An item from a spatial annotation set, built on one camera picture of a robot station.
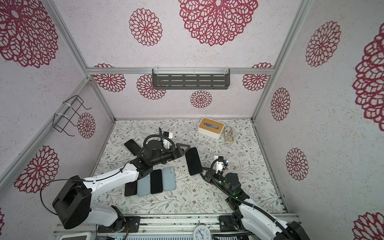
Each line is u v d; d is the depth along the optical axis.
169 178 0.90
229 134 1.06
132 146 1.03
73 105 0.81
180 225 0.75
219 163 0.73
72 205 0.42
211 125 1.11
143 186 0.86
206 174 0.71
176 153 0.68
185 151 0.71
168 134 0.73
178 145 0.71
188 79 0.97
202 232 0.69
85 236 0.67
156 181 0.88
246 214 0.56
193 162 0.78
